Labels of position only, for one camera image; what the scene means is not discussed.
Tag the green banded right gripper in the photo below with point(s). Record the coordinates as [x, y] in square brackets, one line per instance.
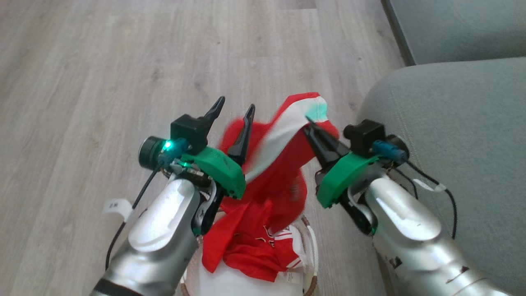
[341, 176]

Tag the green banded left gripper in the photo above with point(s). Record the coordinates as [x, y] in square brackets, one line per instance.
[218, 166]

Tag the red and white sports jersey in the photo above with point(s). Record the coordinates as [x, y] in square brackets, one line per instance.
[283, 185]

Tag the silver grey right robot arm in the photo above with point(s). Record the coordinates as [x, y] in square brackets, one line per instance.
[407, 230]

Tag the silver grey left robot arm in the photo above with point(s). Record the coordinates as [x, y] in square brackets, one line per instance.
[160, 234]

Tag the cream laundry basket brown rim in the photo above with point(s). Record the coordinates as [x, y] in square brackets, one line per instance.
[313, 255]

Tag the grey sofa seat cushion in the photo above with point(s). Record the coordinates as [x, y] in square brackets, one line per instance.
[472, 135]

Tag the dark grey upholstered sofa section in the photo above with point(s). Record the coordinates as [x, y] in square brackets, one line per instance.
[460, 24]

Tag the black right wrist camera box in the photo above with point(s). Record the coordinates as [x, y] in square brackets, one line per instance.
[365, 135]

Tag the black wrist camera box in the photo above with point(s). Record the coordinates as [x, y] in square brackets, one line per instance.
[189, 129]
[365, 135]

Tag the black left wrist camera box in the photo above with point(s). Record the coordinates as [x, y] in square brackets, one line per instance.
[189, 129]

